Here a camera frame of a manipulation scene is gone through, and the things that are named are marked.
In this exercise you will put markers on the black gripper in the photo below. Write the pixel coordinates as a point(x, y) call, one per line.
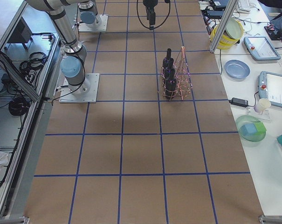
point(148, 3)

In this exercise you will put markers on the dark glass wine bottle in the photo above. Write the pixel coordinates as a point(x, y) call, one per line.
point(167, 69)

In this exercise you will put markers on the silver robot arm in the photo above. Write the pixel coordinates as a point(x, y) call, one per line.
point(72, 65)
point(90, 7)

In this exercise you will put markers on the yellow bamboo steamer basket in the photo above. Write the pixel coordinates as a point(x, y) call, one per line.
point(233, 33)

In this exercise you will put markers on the dark bottle in rack left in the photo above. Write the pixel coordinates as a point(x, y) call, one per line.
point(167, 61)

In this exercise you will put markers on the dark bottle in rack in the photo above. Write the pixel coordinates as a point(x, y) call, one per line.
point(171, 85)
point(167, 61)

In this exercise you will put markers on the dark bottle in rack right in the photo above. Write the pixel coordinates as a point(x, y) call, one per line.
point(171, 85)

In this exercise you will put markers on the blue plate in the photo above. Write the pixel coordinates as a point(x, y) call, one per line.
point(237, 69)

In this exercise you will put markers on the blue teach pendant far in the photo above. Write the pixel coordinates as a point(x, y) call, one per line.
point(261, 48)

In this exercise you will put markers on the blue teach pendant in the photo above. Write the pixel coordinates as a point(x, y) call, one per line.
point(261, 48)
point(270, 87)

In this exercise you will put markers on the white paper cup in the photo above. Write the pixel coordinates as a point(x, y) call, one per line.
point(262, 105)

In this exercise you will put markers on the blue teach pendant near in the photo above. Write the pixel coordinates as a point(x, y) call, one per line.
point(270, 87)

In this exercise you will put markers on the green bowl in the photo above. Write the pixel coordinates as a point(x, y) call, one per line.
point(250, 128)

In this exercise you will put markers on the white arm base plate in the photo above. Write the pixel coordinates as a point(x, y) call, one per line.
point(93, 23)
point(86, 93)

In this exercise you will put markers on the copper wire wine rack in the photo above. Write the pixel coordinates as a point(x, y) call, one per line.
point(182, 74)

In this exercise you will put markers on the aluminium frame post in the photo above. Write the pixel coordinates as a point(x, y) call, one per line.
point(222, 25)

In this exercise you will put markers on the black cable adapter right table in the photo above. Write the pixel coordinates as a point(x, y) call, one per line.
point(239, 102)

